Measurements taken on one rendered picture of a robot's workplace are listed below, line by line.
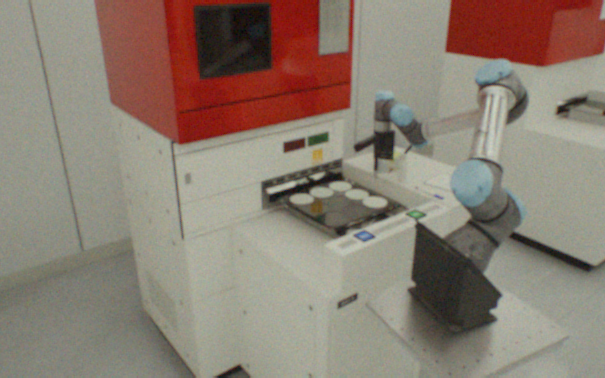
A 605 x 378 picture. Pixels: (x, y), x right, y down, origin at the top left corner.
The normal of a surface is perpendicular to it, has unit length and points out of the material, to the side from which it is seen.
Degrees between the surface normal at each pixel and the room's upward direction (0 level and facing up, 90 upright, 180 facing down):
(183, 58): 90
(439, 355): 0
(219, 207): 90
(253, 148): 90
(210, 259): 90
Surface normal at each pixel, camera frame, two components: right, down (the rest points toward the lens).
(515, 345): 0.00, -0.91
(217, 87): 0.61, 0.33
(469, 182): -0.67, -0.45
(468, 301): 0.40, 0.37
